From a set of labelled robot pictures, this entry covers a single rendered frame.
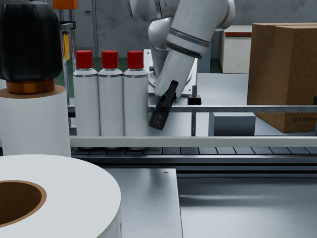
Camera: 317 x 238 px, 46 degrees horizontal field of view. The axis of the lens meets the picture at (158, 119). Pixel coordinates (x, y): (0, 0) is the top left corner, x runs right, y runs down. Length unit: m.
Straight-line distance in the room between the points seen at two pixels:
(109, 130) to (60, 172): 0.43
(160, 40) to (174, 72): 0.62
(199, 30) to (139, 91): 0.17
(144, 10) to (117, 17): 7.53
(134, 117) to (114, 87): 0.07
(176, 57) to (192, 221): 0.30
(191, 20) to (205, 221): 0.36
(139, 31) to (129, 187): 8.08
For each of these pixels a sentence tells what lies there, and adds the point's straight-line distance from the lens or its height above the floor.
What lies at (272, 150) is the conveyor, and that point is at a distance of 0.83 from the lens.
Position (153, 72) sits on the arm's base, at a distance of 1.52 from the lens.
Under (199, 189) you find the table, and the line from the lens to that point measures 0.75.
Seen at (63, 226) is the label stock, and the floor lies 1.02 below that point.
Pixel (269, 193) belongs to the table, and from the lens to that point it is 0.76.
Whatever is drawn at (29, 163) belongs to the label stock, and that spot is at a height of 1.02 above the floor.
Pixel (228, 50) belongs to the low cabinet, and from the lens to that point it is 6.30.
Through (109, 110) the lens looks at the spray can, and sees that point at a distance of 0.78.
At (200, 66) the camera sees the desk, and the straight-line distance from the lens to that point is 6.77.
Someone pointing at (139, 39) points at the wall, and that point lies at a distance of 8.69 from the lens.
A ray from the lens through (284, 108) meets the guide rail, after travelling 0.87.
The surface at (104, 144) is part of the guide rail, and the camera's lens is 0.78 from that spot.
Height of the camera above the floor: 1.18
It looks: 17 degrees down
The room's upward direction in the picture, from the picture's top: straight up
